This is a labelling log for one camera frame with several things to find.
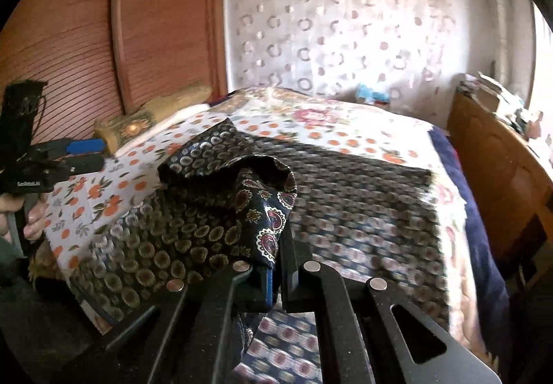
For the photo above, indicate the wooden side cabinet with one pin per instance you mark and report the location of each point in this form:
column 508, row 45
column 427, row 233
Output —
column 511, row 188

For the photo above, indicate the floral bed quilt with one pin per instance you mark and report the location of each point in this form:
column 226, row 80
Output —
column 477, row 293

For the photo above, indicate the navy patterned silk garment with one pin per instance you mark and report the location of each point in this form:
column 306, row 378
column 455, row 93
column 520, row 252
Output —
column 228, row 196

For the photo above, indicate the left hand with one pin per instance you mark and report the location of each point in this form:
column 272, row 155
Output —
column 35, row 219

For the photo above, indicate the wooden wardrobe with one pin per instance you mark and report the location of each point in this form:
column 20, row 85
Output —
column 103, row 58

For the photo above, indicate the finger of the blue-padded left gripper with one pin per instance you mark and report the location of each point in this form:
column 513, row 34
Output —
column 66, row 147

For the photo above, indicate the bright window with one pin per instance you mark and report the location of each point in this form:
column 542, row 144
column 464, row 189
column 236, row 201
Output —
column 540, row 99

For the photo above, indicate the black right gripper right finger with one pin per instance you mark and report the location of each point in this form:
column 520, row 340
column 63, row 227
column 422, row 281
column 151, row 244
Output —
column 370, row 332

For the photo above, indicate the clutter on cabinet top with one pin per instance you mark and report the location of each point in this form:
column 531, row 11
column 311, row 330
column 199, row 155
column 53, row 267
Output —
column 509, row 108

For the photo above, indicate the orange print white cloth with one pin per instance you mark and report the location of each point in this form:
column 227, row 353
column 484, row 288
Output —
column 80, row 206

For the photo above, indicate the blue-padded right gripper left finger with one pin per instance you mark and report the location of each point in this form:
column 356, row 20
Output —
column 209, row 326

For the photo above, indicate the olive patterned pillow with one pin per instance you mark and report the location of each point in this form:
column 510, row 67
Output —
column 121, row 130

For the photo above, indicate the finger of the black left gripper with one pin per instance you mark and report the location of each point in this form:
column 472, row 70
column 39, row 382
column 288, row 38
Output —
column 83, row 164

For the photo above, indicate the blue tissue pack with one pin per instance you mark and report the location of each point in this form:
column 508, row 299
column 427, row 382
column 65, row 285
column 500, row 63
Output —
column 367, row 95

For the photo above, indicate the circle patterned sheer curtain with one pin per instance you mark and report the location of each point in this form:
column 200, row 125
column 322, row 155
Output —
column 330, row 47

